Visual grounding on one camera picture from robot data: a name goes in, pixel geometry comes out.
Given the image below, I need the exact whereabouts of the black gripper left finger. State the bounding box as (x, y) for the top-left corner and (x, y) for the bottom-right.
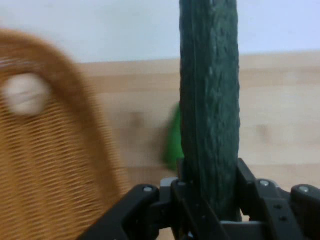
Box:
(77, 158), (229, 240)

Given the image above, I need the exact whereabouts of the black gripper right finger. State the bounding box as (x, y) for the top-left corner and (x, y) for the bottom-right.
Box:
(235, 158), (320, 240)

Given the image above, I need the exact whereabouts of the long dark green cucumber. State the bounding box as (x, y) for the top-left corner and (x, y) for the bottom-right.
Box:
(179, 0), (243, 223)

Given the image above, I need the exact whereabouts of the green bell pepper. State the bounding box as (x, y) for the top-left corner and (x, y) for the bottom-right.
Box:
(161, 100), (185, 173)

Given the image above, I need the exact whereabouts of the light wooden cutting board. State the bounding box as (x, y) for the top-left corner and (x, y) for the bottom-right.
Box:
(74, 49), (320, 240)

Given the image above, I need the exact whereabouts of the white garlic bulb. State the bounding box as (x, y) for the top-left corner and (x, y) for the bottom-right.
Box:
(1, 73), (52, 118)

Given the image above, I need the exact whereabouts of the woven wicker basket with handles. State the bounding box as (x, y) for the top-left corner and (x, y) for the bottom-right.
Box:
(0, 26), (131, 240)

